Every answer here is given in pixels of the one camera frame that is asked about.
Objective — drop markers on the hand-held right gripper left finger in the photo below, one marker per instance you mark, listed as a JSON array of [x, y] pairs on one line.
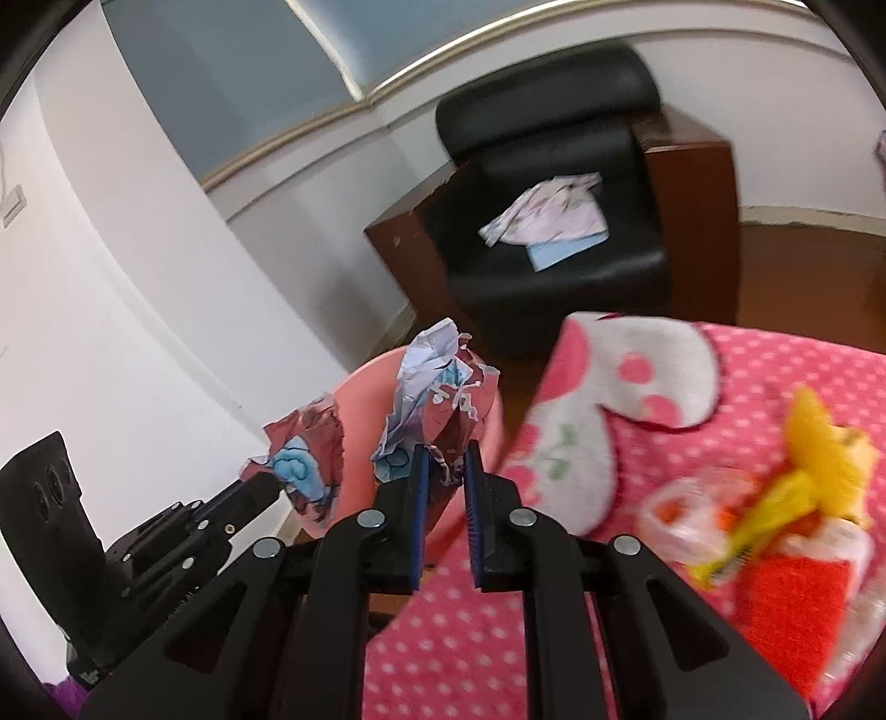
[[415, 516]]

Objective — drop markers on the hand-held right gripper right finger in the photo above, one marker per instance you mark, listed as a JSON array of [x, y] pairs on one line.
[[474, 516]]

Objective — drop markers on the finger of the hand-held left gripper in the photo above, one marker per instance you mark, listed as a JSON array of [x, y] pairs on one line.
[[228, 516], [228, 493]]

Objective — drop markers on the printed paper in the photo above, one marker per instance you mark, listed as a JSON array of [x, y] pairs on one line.
[[304, 464], [429, 388]]

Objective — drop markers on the pink plastic basin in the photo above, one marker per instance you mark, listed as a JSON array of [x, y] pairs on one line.
[[360, 422]]

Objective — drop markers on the clear plastic bag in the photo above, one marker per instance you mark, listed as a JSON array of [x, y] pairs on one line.
[[664, 512]]

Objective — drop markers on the purple cloth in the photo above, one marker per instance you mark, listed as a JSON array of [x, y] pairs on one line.
[[66, 703]]

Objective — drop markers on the black leather armchair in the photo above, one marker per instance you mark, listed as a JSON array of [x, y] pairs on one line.
[[554, 294]]

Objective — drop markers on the light blue cloth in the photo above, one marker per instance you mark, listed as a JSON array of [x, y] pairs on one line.
[[554, 255]]

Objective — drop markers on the floral white cloth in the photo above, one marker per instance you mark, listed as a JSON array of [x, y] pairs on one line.
[[554, 211]]

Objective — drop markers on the pink polka dot blanket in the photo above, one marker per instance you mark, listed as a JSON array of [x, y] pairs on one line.
[[761, 360]]

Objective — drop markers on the red textured pad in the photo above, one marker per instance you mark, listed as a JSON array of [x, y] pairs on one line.
[[789, 609]]

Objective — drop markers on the frosted window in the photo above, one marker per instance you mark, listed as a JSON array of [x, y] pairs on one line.
[[242, 69]]

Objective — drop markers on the white wall switch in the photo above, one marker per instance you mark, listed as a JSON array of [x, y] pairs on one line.
[[12, 208]]

